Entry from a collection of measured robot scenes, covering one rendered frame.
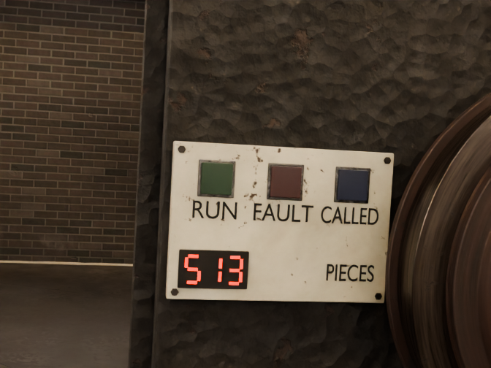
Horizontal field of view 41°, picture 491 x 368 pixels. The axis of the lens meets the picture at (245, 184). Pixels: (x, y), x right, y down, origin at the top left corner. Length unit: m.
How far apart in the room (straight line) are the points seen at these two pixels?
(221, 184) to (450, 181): 0.25
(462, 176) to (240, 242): 0.26
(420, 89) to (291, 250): 0.25
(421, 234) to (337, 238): 0.14
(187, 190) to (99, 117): 5.99
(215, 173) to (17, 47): 6.18
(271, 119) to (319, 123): 0.06
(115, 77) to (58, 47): 0.62
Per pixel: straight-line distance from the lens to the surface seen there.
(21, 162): 6.82
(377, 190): 0.80
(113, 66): 6.76
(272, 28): 0.79
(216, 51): 0.78
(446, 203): 0.69
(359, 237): 0.80
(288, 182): 0.76
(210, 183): 0.75
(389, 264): 0.74
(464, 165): 0.69
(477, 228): 0.68
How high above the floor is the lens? 1.24
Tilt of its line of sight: 3 degrees down
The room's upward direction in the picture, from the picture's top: 3 degrees clockwise
